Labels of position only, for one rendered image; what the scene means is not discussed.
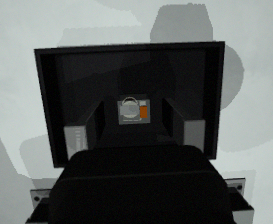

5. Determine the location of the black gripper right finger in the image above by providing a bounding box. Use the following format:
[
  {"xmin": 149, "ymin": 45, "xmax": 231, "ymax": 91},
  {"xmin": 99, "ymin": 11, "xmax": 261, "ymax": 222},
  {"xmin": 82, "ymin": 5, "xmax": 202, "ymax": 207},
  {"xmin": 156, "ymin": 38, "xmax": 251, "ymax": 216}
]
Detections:
[{"xmin": 162, "ymin": 98, "xmax": 205, "ymax": 152}]

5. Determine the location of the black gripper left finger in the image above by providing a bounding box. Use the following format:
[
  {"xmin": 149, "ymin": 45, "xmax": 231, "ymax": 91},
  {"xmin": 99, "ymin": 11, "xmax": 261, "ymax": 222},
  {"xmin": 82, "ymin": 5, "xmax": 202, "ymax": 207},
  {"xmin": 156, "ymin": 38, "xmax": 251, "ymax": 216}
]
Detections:
[{"xmin": 64, "ymin": 101, "xmax": 106, "ymax": 160}]

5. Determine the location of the grey mounting plate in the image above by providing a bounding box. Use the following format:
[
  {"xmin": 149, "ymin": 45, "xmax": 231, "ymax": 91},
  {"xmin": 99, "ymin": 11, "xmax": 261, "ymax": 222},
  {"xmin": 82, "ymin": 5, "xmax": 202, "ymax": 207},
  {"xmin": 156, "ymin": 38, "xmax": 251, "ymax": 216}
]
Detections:
[{"xmin": 30, "ymin": 178, "xmax": 246, "ymax": 210}]

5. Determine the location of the black open-top tray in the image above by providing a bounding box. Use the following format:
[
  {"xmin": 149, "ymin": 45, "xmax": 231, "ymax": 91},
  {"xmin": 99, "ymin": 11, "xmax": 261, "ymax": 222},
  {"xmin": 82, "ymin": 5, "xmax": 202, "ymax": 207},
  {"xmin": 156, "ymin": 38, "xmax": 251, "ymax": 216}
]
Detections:
[{"xmin": 34, "ymin": 41, "xmax": 225, "ymax": 168}]

